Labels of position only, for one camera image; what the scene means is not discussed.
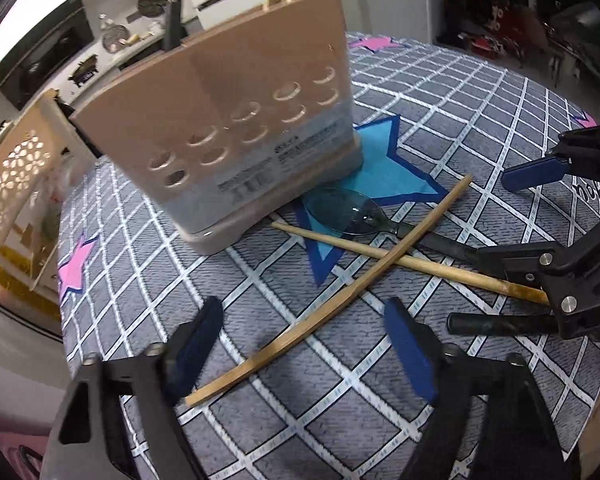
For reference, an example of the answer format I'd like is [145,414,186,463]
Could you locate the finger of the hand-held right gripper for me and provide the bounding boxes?
[474,200,600,313]
[501,122,600,193]

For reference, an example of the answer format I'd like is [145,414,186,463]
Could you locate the pink plastic stool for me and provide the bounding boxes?
[0,422,48,480]

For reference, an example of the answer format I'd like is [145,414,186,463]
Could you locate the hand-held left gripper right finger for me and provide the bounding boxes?
[382,296,581,480]

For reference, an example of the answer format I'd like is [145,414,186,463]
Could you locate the red festive decoration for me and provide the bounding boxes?
[472,0,512,56]

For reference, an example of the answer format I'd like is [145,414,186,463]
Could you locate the beige plastic utensil holder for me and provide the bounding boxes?
[69,0,365,256]

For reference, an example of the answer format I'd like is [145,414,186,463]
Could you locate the round grey steamer rack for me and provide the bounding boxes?
[102,25,131,54]

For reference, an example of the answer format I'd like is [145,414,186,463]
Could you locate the black wok with lid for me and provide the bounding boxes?
[70,55,102,87]

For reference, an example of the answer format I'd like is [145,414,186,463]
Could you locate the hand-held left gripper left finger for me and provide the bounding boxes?
[40,296,226,480]

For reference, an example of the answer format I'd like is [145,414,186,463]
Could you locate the beige flower-pattern storage cart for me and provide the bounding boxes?
[0,92,99,292]

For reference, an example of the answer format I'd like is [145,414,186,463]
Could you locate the black range hood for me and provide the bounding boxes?
[7,10,94,111]

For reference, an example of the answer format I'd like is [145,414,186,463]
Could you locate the checked star-print tablecloth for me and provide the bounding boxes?
[55,32,600,480]

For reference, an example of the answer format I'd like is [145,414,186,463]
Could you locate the black-handled metal spoon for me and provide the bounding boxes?
[304,188,483,263]

